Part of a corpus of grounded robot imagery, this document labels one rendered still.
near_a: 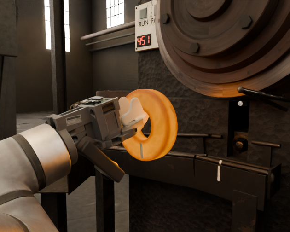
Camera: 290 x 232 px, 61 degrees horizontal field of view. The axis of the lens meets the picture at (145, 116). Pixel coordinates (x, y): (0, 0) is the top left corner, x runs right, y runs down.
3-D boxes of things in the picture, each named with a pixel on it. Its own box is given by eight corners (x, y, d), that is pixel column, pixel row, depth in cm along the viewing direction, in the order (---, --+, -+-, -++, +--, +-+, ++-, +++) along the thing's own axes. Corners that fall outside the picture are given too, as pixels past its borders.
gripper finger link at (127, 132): (147, 119, 47) (113, 138, 42) (149, 127, 48) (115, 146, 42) (131, 117, 51) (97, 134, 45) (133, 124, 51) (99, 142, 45)
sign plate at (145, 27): (138, 51, 104) (138, 7, 102) (189, 43, 85) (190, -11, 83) (134, 51, 102) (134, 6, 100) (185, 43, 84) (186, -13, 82)
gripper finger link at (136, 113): (154, 90, 50) (121, 105, 44) (159, 117, 52) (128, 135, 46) (144, 90, 52) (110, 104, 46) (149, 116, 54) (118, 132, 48)
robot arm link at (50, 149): (53, 195, 35) (28, 177, 42) (82, 177, 38) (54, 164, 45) (31, 138, 32) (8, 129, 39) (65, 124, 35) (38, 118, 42)
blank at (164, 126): (125, 93, 60) (114, 92, 57) (176, 84, 49) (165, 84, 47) (129, 155, 60) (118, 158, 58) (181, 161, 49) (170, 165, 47)
